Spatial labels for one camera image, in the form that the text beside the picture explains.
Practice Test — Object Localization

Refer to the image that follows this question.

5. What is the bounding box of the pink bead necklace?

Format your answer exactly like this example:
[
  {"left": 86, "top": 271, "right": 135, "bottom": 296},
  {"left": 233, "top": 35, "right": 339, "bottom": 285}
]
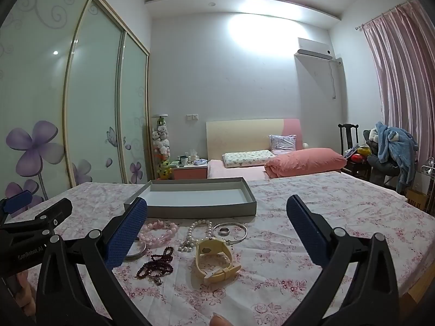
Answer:
[{"left": 138, "top": 220, "right": 179, "bottom": 249}]

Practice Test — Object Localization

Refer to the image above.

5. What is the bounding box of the thin silver bangle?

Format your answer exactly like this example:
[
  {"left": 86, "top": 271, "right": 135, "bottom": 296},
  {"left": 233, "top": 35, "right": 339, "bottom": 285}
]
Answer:
[{"left": 213, "top": 222, "right": 248, "bottom": 245}]

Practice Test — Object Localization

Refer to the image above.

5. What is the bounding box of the white air conditioner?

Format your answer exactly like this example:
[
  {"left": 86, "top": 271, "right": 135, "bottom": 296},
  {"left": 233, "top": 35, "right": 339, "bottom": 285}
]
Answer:
[{"left": 294, "top": 37, "right": 334, "bottom": 61}]

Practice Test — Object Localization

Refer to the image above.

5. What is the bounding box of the cream and pink headboard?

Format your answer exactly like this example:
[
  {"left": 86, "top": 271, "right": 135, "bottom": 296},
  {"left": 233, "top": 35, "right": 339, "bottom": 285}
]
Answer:
[{"left": 206, "top": 118, "right": 303, "bottom": 161}]

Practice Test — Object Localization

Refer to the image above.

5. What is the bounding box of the small purple pillow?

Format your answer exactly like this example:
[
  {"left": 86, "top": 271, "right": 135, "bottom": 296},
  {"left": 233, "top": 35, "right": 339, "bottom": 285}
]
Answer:
[{"left": 268, "top": 134, "right": 297, "bottom": 153}]

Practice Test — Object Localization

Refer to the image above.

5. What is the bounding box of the column of plush toys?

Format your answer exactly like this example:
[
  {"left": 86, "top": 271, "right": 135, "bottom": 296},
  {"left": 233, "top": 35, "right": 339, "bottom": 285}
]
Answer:
[{"left": 151, "top": 113, "right": 172, "bottom": 181}]

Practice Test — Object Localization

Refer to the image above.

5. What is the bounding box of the white printed pillow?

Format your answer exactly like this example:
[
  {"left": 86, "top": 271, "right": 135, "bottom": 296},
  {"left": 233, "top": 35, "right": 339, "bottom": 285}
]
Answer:
[{"left": 222, "top": 149, "right": 278, "bottom": 169}]

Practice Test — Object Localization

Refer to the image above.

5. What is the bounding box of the metal rack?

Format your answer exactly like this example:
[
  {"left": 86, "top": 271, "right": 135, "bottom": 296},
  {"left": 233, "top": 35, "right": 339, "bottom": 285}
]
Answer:
[{"left": 419, "top": 157, "right": 435, "bottom": 212}]

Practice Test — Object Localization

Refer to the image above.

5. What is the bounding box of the grey shallow cardboard box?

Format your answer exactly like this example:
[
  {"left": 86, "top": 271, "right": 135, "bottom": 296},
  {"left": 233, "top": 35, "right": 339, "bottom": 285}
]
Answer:
[{"left": 123, "top": 177, "right": 257, "bottom": 218}]

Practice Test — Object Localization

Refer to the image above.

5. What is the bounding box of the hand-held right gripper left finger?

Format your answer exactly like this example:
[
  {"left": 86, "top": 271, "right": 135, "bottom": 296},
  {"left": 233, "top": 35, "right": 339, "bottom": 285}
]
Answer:
[{"left": 36, "top": 197, "right": 152, "bottom": 326}]

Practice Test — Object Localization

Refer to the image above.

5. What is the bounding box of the person's left hand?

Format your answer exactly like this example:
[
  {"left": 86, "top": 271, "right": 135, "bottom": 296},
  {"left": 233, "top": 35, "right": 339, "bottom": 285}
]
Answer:
[{"left": 7, "top": 272, "right": 37, "bottom": 317}]

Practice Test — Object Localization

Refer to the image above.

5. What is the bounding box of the glass wardrobe with purple flowers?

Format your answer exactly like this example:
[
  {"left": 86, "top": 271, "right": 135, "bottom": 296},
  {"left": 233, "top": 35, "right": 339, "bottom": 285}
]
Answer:
[{"left": 0, "top": 0, "right": 151, "bottom": 211}]

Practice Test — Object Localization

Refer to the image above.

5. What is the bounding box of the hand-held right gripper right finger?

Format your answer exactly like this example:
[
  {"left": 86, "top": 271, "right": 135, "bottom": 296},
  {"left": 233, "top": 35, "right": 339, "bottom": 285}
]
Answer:
[{"left": 286, "top": 195, "right": 400, "bottom": 326}]

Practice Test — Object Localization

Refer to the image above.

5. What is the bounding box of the wide silver cuff bangle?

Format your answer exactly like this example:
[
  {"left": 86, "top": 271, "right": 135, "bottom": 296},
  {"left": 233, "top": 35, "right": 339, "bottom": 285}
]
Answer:
[{"left": 124, "top": 241, "right": 148, "bottom": 262}]

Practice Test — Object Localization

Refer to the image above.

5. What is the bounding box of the dark red bead bracelet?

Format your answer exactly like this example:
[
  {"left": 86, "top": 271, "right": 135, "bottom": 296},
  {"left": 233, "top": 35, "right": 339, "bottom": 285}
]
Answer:
[{"left": 136, "top": 246, "right": 175, "bottom": 285}]

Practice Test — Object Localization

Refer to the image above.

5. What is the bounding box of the blue fleece garment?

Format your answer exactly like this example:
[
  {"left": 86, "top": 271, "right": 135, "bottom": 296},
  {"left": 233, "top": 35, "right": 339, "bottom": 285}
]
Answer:
[{"left": 373, "top": 121, "right": 419, "bottom": 184}]

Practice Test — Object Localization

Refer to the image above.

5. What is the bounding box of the pale yellow wrist watch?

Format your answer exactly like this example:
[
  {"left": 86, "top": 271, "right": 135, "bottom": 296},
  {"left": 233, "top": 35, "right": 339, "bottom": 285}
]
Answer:
[{"left": 194, "top": 239, "right": 242, "bottom": 283}]

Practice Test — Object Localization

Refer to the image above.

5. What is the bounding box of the pink curtain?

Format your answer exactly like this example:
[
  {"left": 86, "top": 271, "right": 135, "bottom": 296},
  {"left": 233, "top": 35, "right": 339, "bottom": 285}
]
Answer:
[{"left": 362, "top": 0, "right": 435, "bottom": 179}]

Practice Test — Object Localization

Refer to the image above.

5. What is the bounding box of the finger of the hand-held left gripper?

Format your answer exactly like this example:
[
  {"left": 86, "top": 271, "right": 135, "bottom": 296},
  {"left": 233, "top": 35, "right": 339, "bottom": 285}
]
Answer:
[
  {"left": 0, "top": 199, "right": 73, "bottom": 240},
  {"left": 0, "top": 190, "right": 33, "bottom": 218}
]

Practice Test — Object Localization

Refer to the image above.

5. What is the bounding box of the white pearl necklace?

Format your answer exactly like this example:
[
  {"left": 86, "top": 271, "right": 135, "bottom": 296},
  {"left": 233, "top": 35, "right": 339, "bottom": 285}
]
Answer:
[{"left": 178, "top": 219, "right": 214, "bottom": 253}]

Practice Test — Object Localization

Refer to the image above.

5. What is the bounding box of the dark wooden chair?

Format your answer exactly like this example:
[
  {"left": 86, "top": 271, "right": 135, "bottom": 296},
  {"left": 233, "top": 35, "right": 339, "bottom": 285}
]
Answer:
[{"left": 337, "top": 123, "right": 373, "bottom": 181}]

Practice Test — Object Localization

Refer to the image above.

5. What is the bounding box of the metal curtain rod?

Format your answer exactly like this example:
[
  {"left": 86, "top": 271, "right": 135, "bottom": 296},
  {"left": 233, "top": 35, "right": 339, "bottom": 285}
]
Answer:
[{"left": 355, "top": 0, "right": 417, "bottom": 31}]

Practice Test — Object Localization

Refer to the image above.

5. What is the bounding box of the person's right hand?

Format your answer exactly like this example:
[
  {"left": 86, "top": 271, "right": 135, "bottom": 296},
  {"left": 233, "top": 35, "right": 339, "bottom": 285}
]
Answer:
[{"left": 209, "top": 314, "right": 234, "bottom": 326}]

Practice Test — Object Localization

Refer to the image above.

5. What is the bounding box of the dark clothes pile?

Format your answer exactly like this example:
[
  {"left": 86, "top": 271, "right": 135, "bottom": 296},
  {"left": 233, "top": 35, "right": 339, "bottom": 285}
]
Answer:
[{"left": 362, "top": 128, "right": 410, "bottom": 191}]

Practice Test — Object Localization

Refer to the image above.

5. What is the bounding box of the air conditioner pipe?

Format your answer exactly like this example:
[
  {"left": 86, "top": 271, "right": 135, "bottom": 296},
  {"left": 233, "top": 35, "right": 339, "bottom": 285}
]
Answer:
[{"left": 328, "top": 59, "right": 343, "bottom": 100}]

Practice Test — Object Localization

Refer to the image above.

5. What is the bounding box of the red and yellow toy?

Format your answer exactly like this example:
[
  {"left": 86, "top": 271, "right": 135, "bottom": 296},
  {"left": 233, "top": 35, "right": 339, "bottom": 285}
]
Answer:
[{"left": 349, "top": 145, "right": 372, "bottom": 163}]

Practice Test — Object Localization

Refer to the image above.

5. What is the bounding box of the pink mattress sheet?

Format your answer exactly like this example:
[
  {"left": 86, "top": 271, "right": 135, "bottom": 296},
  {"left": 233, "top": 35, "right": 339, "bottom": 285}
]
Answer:
[{"left": 207, "top": 158, "right": 272, "bottom": 179}]

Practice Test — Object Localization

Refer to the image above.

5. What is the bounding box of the folded salmon pink quilt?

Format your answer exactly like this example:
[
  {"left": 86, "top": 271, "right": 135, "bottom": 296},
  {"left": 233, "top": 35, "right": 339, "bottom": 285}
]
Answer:
[{"left": 264, "top": 147, "right": 348, "bottom": 179}]

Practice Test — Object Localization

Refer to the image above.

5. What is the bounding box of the pink nightstand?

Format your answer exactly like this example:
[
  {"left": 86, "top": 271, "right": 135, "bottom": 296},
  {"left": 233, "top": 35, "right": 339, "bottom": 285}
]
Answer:
[{"left": 169, "top": 158, "right": 209, "bottom": 180}]

